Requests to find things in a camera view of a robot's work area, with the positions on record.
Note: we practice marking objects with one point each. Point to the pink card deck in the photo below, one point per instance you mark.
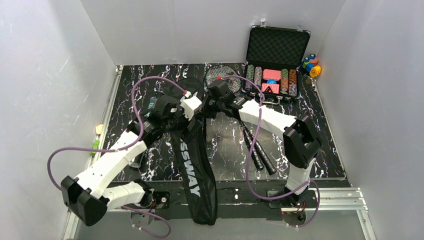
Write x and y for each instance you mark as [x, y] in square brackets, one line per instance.
[271, 74]

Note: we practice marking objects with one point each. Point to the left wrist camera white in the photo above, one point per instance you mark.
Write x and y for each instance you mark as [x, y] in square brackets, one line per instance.
[190, 105]

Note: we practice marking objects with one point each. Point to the black racket bag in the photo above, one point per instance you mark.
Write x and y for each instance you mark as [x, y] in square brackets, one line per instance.
[199, 182]

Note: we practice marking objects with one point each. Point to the colourful toy blocks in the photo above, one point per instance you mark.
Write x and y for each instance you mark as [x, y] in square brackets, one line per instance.
[311, 65]

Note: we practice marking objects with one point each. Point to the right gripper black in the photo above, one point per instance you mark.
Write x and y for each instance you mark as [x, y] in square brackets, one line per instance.
[210, 108]

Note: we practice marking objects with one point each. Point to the green clip on rail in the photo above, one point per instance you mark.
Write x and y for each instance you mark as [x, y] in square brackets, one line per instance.
[95, 146]

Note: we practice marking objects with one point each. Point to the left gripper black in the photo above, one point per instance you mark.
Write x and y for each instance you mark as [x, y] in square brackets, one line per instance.
[191, 124]

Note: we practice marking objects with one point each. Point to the black shuttlecock tube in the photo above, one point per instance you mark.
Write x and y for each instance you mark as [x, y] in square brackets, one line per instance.
[139, 161]

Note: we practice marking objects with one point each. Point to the beige block on rail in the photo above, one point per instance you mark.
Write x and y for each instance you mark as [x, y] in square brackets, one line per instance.
[99, 129]

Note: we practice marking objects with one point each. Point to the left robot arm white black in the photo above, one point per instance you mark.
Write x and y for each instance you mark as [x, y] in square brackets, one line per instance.
[89, 196]

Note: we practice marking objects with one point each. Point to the black poker chip case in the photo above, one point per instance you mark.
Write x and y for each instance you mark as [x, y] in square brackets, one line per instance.
[277, 48]

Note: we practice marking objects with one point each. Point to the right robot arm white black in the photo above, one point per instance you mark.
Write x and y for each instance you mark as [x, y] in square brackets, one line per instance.
[301, 140]

